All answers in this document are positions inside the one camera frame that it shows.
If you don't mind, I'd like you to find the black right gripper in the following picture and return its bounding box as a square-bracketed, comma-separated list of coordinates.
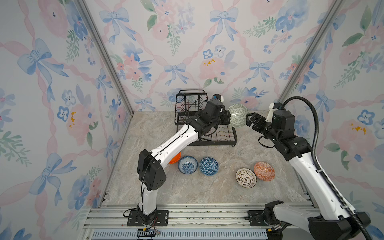
[247, 113, 281, 147]

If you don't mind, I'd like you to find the green patterned ceramic bowl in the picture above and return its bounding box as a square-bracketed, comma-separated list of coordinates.
[228, 104, 249, 128]

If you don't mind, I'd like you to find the orange plastic bowl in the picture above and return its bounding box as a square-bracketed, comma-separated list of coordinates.
[169, 152, 181, 164]

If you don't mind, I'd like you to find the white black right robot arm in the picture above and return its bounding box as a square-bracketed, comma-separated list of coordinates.
[247, 110, 371, 240]

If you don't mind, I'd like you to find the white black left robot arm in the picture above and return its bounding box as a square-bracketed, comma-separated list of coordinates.
[137, 94, 231, 217]

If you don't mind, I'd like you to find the blue geometric patterned bowl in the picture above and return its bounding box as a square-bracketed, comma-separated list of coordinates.
[200, 157, 219, 176]

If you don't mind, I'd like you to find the red patterned ceramic bowl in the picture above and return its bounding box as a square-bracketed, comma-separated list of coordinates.
[254, 162, 276, 182]

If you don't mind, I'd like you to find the white brown lattice bowl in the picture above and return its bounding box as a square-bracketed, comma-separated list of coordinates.
[236, 168, 257, 189]

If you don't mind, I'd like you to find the blue floral ceramic bowl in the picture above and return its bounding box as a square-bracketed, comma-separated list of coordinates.
[178, 156, 198, 175]

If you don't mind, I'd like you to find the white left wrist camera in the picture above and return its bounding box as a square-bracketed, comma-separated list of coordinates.
[213, 94, 224, 103]

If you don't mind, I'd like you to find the black corrugated cable conduit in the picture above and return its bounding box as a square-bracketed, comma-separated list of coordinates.
[280, 95, 373, 240]

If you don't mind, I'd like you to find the black wire dish rack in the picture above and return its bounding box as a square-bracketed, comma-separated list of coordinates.
[175, 89, 238, 147]

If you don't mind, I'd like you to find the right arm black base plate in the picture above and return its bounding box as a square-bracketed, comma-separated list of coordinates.
[245, 210, 269, 227]

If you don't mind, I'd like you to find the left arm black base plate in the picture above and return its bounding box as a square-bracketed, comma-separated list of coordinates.
[127, 210, 169, 227]

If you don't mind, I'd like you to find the right aluminium corner post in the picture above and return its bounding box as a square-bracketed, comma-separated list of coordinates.
[278, 0, 345, 102]

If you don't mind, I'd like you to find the aluminium corner post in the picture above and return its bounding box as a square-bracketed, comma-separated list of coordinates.
[278, 0, 345, 102]
[74, 0, 134, 117]

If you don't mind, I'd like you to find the left aluminium corner post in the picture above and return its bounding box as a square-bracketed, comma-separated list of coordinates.
[74, 0, 134, 117]

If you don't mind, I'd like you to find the aluminium front rail frame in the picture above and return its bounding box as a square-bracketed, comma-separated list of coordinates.
[76, 191, 319, 240]

